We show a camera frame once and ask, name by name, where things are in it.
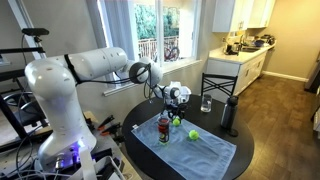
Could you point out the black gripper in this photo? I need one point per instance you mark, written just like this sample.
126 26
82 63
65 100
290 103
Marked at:
175 107

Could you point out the yellow-green tennis ball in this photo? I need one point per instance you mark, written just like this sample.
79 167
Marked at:
176 122
193 134

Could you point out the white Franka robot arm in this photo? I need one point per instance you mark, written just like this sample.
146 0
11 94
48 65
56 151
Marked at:
53 93

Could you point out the clear cylindrical ball container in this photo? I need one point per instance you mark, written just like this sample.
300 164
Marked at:
163 130

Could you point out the clear glass mug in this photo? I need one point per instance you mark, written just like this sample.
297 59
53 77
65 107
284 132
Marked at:
206 102

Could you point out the blue-grey towel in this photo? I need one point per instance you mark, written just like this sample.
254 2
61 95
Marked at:
200 156

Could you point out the black water bottle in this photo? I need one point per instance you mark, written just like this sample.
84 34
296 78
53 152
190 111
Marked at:
229 113

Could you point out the black metal chair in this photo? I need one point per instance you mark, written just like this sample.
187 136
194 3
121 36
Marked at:
218 83

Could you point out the black orange spring clamp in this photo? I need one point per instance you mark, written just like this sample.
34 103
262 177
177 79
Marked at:
111 129
106 121

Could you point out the white kitchen counter island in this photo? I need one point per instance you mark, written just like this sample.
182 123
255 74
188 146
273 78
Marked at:
240 66

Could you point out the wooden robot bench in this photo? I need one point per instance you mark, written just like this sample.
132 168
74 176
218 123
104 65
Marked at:
89 116

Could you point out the dark countertop appliance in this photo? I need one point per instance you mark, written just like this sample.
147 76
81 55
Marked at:
230 49

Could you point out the white framed window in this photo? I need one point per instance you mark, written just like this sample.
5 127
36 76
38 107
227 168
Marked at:
156 30

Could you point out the grey sheer curtain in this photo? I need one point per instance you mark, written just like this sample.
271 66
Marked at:
118 26

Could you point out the blue bowl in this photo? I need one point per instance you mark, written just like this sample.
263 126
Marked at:
258 42

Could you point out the dark refrigerator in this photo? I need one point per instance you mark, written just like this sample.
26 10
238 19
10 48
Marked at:
313 76

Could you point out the white diagonal beam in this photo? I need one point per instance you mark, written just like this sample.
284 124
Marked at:
21 20

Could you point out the white wall cabinet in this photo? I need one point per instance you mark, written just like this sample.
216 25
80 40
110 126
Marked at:
261 13
230 15

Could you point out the black camera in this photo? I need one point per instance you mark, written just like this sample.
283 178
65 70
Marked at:
35 31

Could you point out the black camera stand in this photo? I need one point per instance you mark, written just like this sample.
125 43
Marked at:
20 50

